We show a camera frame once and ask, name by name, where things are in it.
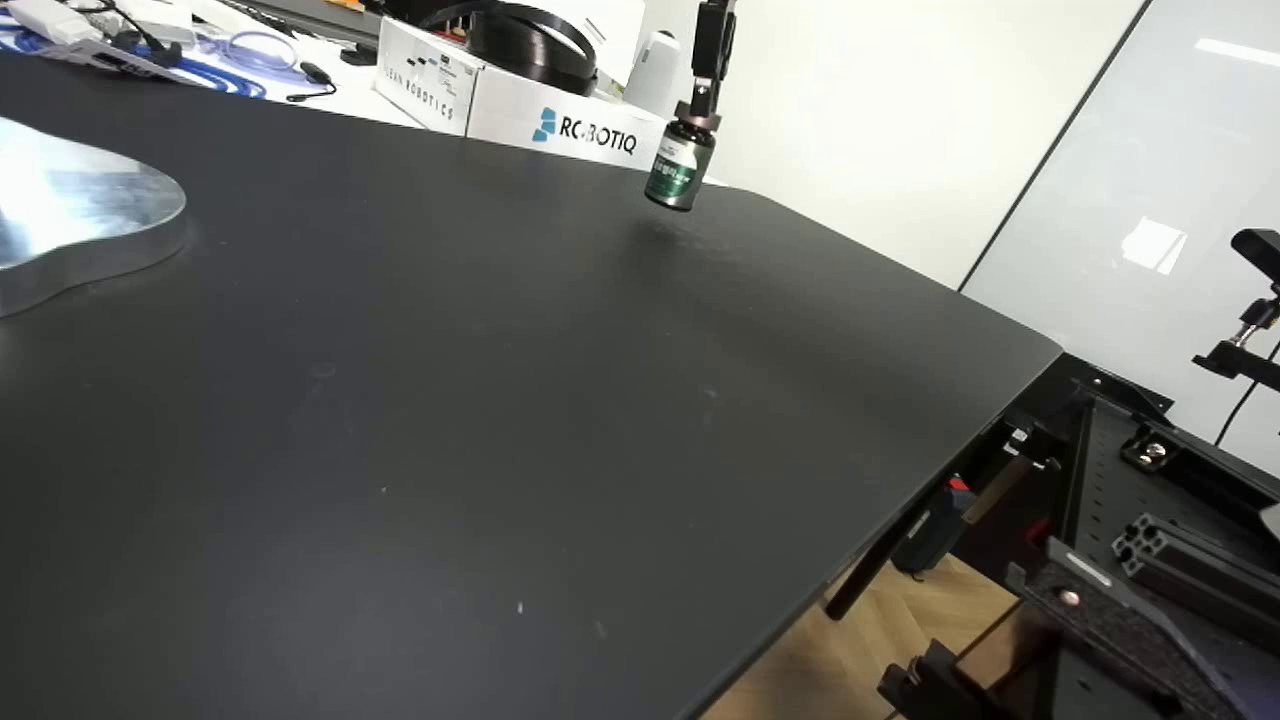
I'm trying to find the small green label bottle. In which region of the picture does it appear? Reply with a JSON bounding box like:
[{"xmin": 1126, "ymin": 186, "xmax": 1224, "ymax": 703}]
[{"xmin": 639, "ymin": 103, "xmax": 720, "ymax": 214}]

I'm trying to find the white paper roll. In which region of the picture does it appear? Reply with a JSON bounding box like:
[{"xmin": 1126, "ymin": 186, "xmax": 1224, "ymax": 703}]
[{"xmin": 625, "ymin": 21, "xmax": 696, "ymax": 120}]

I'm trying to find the black bag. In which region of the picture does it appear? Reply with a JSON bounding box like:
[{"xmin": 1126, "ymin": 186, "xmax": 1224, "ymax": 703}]
[{"xmin": 455, "ymin": 0, "xmax": 601, "ymax": 99}]

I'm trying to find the white Robotiq cardboard box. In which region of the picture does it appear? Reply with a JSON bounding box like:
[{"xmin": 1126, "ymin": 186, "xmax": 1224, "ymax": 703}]
[{"xmin": 371, "ymin": 12, "xmax": 670, "ymax": 177}]

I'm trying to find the blue printed paper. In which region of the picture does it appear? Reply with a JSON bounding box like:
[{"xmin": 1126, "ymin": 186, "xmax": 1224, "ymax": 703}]
[{"xmin": 0, "ymin": 12, "xmax": 341, "ymax": 103}]

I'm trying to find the red clamp piece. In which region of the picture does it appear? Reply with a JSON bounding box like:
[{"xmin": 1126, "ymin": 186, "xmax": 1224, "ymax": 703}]
[{"xmin": 935, "ymin": 476, "xmax": 981, "ymax": 529}]

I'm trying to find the black table strut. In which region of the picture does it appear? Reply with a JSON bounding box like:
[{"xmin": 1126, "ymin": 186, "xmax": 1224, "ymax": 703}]
[{"xmin": 821, "ymin": 498, "xmax": 941, "ymax": 624}]

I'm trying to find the clear shiny plastic sheet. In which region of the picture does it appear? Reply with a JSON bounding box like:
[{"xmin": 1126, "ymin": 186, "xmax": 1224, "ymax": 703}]
[{"xmin": 0, "ymin": 113, "xmax": 192, "ymax": 319}]

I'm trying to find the black aluminium extrusion bar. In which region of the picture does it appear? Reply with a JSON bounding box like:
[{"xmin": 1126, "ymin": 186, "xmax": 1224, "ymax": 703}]
[{"xmin": 1108, "ymin": 507, "xmax": 1280, "ymax": 646}]

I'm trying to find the black camera on stand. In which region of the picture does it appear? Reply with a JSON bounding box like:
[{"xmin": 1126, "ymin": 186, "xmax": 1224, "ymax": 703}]
[{"xmin": 1189, "ymin": 225, "xmax": 1280, "ymax": 390}]

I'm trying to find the black metal frame equipment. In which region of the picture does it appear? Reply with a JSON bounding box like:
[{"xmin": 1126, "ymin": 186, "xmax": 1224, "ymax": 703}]
[{"xmin": 1014, "ymin": 354, "xmax": 1280, "ymax": 720}]

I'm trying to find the black metal bracket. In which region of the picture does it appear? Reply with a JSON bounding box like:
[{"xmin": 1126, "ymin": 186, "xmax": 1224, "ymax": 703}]
[{"xmin": 872, "ymin": 635, "xmax": 1021, "ymax": 720}]

